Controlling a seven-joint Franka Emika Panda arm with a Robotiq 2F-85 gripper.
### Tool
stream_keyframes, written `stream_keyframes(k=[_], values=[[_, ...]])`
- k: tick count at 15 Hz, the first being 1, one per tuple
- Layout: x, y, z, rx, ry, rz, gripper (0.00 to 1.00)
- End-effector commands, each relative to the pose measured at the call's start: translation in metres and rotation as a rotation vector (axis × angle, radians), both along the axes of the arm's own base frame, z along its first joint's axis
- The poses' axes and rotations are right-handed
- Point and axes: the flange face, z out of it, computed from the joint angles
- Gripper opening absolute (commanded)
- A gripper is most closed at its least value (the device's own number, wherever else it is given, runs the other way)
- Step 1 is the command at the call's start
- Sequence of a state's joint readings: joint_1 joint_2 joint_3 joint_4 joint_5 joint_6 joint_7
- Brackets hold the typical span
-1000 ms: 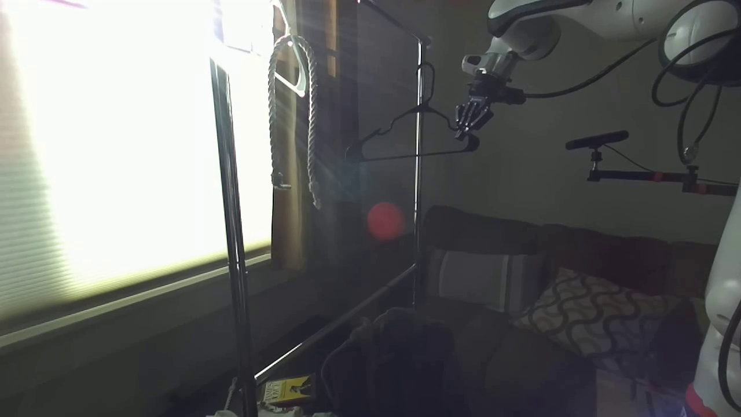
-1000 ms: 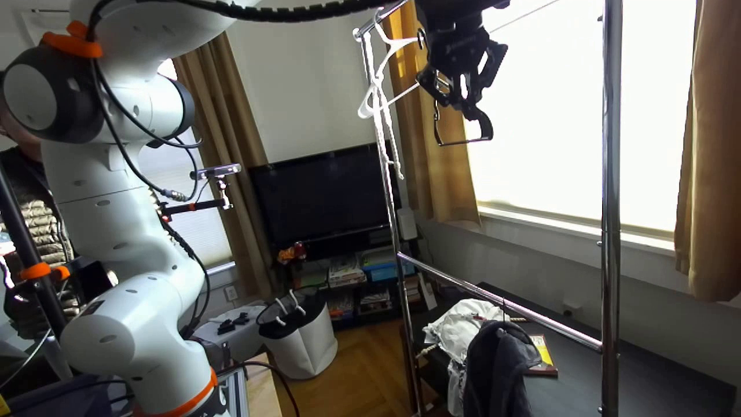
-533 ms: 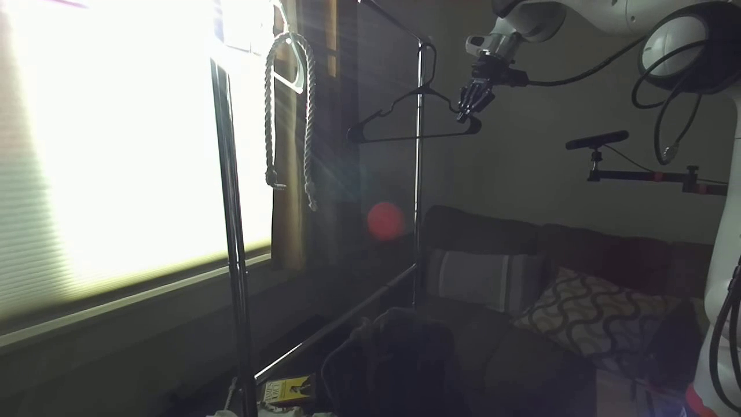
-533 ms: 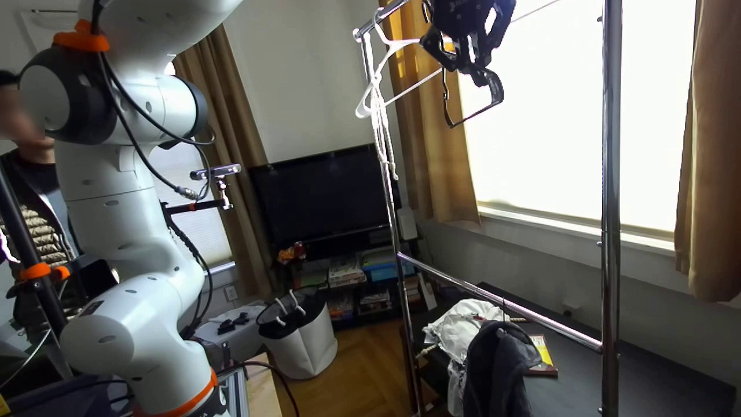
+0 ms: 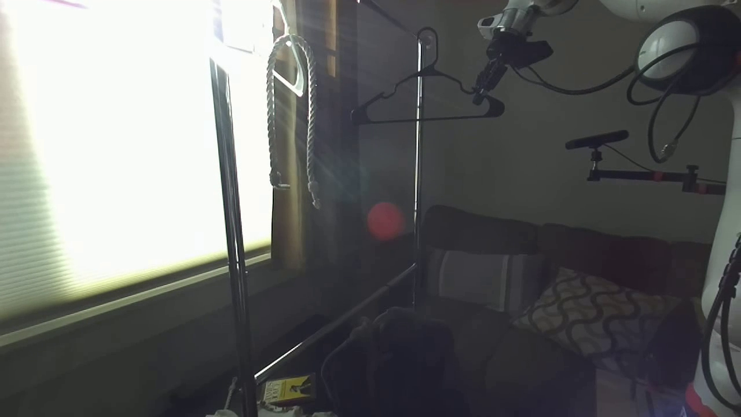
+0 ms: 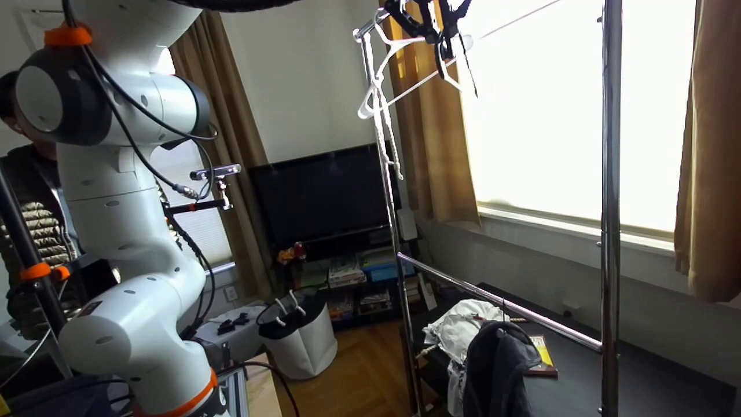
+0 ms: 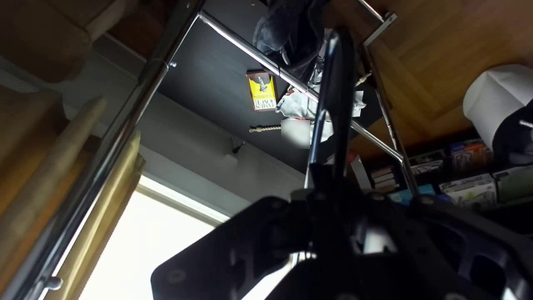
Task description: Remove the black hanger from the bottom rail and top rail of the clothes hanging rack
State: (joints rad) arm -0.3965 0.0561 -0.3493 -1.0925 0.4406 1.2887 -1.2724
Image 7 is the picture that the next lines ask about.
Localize tan curtain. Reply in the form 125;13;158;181
0;0;146;300

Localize dark clothing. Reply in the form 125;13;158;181
251;0;335;76

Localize dark printed box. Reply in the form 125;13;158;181
406;148;450;178

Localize white bin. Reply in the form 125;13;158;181
461;61;533;153

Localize white printed box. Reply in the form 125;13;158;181
438;171;499;211

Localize black plastic hanger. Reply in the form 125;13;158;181
306;25;358;193

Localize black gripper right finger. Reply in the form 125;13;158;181
355;193;533;300

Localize chrome clothes rack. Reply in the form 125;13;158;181
10;0;421;300

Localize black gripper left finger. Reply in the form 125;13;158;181
151;190;330;300

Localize blue flat item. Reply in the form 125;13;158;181
388;183;440;206

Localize metal bolt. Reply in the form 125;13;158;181
248;125;283;135

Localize white book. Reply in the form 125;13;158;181
346;151;375;195

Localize crumpled white paper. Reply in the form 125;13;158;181
275;68;370;148

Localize stacked books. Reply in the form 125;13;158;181
368;163;400;195

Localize large bright window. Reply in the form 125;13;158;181
76;175;231;300

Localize colourful game box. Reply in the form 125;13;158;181
448;138;496;175

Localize green box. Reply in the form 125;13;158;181
491;165;533;206

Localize yellow small box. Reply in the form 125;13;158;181
245;70;278;111

